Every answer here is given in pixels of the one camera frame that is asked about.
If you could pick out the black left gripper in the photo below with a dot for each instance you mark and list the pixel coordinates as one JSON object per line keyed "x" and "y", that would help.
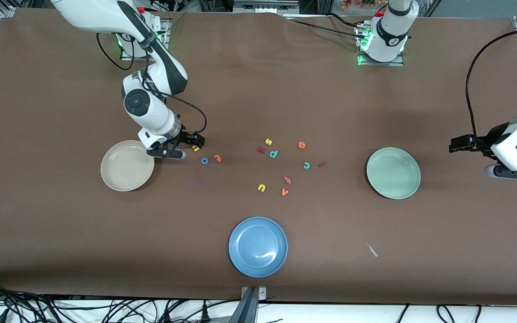
{"x": 483, "y": 144}

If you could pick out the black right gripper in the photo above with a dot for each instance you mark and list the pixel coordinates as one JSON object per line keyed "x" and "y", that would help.
{"x": 187, "y": 136}

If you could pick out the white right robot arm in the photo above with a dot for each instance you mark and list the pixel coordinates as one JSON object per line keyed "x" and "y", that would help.
{"x": 151, "y": 112}

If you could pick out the beige brown plate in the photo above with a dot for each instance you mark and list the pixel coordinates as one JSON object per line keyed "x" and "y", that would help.
{"x": 127, "y": 172}

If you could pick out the teal letter p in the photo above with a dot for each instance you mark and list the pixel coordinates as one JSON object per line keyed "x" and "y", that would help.
{"x": 273, "y": 154}

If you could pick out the green plate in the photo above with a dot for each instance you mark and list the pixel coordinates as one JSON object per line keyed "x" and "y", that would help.
{"x": 393, "y": 184}

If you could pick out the blue plate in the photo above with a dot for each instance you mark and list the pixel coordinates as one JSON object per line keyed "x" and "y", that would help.
{"x": 258, "y": 246}

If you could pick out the white tape scrap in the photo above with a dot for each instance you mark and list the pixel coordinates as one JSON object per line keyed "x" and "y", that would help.
{"x": 372, "y": 250}

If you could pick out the grey metal box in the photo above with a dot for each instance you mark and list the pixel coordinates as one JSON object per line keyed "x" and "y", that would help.
{"x": 263, "y": 6}

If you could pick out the brown table cover sheet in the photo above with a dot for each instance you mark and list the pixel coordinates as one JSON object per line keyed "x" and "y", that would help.
{"x": 61, "y": 233}

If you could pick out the black power plug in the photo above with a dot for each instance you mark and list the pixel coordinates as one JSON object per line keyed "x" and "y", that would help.
{"x": 167, "y": 316}
{"x": 204, "y": 314}

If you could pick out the orange colourful decoration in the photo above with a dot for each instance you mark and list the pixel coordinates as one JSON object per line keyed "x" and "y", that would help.
{"x": 357, "y": 3}

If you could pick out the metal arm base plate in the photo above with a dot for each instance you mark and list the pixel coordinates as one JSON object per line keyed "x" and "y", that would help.
{"x": 379, "y": 63}
{"x": 165, "y": 40}

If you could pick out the aluminium edge bracket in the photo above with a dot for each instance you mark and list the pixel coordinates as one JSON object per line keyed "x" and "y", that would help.
{"x": 262, "y": 294}

